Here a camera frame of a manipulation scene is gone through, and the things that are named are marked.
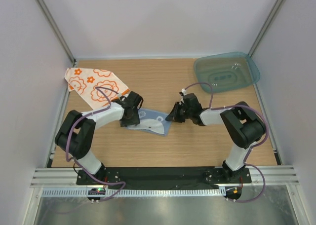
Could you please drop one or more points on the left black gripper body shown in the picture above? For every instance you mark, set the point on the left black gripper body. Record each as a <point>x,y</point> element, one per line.
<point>134,119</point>

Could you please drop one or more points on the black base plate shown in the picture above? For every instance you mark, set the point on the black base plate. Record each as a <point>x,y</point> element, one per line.
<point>156,176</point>

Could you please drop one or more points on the teal plastic tub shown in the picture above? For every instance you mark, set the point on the teal plastic tub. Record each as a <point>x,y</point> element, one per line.
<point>226,72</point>

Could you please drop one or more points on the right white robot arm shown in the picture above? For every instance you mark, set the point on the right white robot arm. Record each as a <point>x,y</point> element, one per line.
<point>243,124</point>

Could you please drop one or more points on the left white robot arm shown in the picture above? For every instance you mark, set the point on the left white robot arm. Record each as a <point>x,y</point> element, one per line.
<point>77,130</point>

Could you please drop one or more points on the white orange flower towel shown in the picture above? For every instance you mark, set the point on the white orange flower towel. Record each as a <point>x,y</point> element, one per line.
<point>95,86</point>

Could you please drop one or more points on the blue terry towel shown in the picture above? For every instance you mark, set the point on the blue terry towel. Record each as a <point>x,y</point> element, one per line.
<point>152,121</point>

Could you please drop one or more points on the slotted metal rail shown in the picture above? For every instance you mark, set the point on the slotted metal rail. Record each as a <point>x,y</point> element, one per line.
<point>97,192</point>

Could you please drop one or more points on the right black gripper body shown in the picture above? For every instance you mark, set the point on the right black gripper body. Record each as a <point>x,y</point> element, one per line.
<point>181,113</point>

